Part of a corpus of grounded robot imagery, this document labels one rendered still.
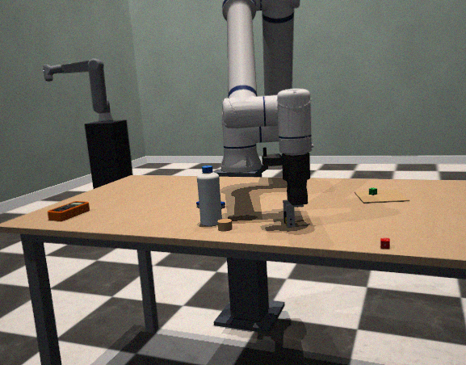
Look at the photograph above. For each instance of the tan mat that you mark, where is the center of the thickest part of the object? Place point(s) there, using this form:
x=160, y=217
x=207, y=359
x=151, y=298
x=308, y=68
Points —
x=385, y=196

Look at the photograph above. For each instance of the short brown cylinder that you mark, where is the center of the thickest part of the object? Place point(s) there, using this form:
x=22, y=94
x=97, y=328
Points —
x=225, y=224

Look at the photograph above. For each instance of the red die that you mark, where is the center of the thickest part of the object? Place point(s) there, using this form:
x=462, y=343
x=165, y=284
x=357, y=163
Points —
x=384, y=243

